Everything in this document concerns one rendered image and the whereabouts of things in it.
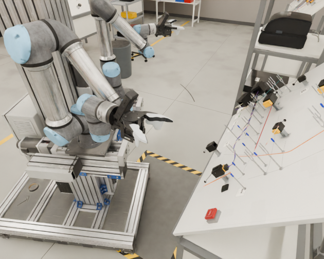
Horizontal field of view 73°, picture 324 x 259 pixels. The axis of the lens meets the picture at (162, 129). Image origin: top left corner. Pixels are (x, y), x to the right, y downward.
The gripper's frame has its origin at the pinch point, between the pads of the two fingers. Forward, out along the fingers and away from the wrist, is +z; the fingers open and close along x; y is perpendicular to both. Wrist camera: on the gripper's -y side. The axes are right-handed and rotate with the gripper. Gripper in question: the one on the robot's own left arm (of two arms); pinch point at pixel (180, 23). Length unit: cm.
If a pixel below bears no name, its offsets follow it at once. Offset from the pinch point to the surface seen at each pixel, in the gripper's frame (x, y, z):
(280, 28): 34, -5, 59
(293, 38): 42, -1, 66
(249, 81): 28, 42, 57
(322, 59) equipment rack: 64, 4, 74
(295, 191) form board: 134, 3, -12
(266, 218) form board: 137, 10, -24
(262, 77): 27, 42, 72
